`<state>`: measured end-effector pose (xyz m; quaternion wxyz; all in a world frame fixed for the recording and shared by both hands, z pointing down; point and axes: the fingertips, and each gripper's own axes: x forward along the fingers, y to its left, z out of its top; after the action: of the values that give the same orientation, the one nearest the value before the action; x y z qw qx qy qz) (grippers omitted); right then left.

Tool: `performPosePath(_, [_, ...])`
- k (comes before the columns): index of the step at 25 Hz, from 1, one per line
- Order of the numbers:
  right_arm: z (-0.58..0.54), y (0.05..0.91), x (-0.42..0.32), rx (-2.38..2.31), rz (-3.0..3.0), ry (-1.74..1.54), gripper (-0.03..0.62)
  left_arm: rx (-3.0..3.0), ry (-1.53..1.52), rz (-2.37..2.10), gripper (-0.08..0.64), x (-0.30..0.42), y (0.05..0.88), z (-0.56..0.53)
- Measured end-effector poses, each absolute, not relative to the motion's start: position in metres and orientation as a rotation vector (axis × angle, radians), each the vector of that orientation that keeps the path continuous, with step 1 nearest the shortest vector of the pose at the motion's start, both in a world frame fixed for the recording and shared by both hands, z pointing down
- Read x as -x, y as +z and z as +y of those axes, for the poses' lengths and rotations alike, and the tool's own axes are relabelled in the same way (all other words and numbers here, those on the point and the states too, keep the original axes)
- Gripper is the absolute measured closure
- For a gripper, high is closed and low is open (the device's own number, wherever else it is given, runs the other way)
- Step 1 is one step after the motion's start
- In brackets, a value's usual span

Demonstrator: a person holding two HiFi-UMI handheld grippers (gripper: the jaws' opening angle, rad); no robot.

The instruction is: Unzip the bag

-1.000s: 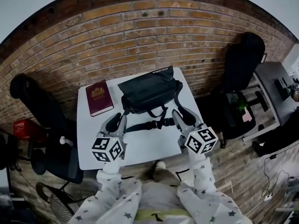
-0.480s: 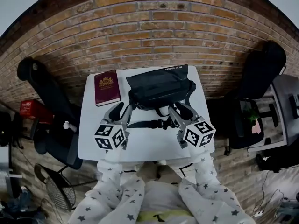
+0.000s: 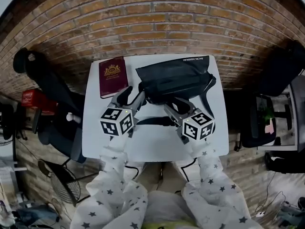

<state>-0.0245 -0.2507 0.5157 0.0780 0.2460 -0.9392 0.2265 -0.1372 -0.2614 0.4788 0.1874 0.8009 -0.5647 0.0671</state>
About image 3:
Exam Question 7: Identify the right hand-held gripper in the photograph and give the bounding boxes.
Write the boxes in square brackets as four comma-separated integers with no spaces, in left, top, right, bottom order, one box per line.
[163,96,216,145]

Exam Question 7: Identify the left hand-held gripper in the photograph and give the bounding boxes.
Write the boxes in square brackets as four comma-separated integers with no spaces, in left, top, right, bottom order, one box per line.
[100,85,146,138]

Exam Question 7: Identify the black bag with strap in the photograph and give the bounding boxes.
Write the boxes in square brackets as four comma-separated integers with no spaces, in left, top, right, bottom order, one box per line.
[135,55,217,127]

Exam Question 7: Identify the person's left forearm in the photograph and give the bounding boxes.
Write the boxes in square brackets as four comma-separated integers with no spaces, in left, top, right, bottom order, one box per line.
[71,134,149,229]

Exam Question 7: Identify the person's right forearm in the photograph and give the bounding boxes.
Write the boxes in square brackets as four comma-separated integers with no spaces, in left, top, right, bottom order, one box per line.
[181,139,262,229]

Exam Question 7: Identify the maroon book with gold crest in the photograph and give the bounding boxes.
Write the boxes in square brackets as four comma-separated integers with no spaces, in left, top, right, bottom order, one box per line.
[98,56,130,99]

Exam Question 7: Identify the person's legs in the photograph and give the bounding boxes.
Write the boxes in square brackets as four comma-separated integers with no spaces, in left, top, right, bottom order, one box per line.
[138,162,192,195]

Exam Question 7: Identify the black office chair with headrest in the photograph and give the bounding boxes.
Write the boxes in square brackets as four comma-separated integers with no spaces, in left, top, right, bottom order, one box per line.
[12,47,87,164]

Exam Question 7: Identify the small green plant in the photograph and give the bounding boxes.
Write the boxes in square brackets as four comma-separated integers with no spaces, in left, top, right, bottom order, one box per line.
[261,106,275,124]

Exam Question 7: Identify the pink sticky notes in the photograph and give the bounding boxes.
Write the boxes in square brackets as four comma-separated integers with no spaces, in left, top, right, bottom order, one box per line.
[264,118,275,135]

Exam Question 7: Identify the red box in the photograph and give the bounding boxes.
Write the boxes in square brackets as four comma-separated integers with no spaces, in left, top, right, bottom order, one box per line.
[21,89,58,115]

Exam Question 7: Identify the person's torso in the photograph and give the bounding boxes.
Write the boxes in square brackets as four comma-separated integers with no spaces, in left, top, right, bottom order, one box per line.
[142,190,194,229]

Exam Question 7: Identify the black mesh office chair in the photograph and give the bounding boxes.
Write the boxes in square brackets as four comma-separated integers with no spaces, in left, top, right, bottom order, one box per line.
[240,40,305,149]

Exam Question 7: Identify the black floor fan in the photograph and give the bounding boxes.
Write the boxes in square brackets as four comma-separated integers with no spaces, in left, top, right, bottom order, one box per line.
[37,159,82,208]

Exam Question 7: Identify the white side desk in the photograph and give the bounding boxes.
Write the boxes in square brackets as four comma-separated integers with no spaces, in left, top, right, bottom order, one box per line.
[256,74,305,152]

